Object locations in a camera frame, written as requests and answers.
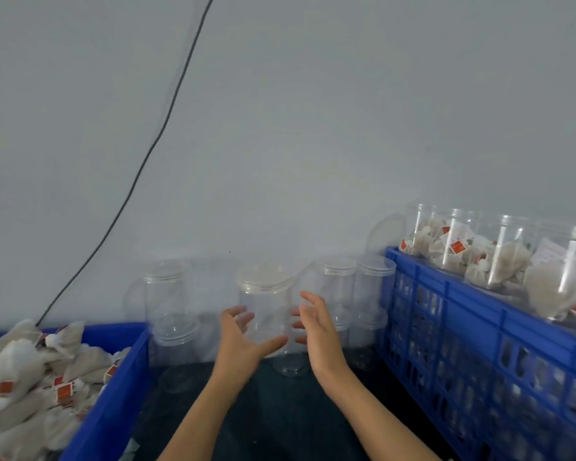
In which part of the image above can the person's left hand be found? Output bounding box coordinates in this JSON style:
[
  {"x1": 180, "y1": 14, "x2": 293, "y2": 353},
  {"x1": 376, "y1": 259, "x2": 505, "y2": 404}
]
[{"x1": 213, "y1": 305, "x2": 289, "y2": 384}]

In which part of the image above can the person's right hand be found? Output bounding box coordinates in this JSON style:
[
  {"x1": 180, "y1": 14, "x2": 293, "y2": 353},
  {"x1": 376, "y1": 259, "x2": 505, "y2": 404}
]
[{"x1": 291, "y1": 290, "x2": 351, "y2": 383}]

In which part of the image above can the person's left forearm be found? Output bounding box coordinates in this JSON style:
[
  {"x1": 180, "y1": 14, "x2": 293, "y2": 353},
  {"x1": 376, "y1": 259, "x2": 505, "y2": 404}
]
[{"x1": 156, "y1": 370, "x2": 258, "y2": 461}]

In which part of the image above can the person's right forearm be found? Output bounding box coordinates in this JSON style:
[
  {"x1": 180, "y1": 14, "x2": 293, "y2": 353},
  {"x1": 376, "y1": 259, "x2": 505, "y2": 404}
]
[{"x1": 312, "y1": 364, "x2": 443, "y2": 461}]

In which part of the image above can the clear empty plastic jar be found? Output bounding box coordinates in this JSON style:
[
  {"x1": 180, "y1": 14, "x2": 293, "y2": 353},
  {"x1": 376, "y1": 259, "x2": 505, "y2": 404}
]
[
  {"x1": 356, "y1": 255, "x2": 397, "y2": 328},
  {"x1": 348, "y1": 312, "x2": 389, "y2": 371},
  {"x1": 330, "y1": 316, "x2": 357, "y2": 352},
  {"x1": 236, "y1": 264, "x2": 313, "y2": 378},
  {"x1": 152, "y1": 313, "x2": 202, "y2": 395},
  {"x1": 314, "y1": 255, "x2": 357, "y2": 323},
  {"x1": 143, "y1": 260, "x2": 194, "y2": 323}
]

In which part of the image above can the dark table mat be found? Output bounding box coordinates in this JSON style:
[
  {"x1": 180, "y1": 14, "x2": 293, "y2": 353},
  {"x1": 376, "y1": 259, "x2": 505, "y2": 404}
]
[{"x1": 133, "y1": 349, "x2": 458, "y2": 461}]

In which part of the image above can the clear jar with tea bags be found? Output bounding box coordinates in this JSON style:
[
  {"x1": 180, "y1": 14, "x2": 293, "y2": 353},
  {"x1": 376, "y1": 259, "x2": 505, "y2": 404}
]
[
  {"x1": 465, "y1": 214, "x2": 539, "y2": 299},
  {"x1": 401, "y1": 203, "x2": 443, "y2": 259},
  {"x1": 524, "y1": 225, "x2": 576, "y2": 329},
  {"x1": 431, "y1": 208, "x2": 484, "y2": 275}
]

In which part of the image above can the blue slotted plastic crate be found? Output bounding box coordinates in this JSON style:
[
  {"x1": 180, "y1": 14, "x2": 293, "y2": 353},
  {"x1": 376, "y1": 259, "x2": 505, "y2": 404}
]
[{"x1": 378, "y1": 246, "x2": 576, "y2": 461}]

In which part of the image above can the pile of white tea bags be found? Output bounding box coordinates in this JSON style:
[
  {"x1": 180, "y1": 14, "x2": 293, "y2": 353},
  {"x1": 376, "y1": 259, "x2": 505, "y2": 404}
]
[{"x1": 0, "y1": 319, "x2": 133, "y2": 461}]

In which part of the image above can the black cable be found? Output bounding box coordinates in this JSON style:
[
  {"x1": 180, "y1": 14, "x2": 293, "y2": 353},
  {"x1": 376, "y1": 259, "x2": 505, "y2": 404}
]
[{"x1": 35, "y1": 0, "x2": 217, "y2": 328}]

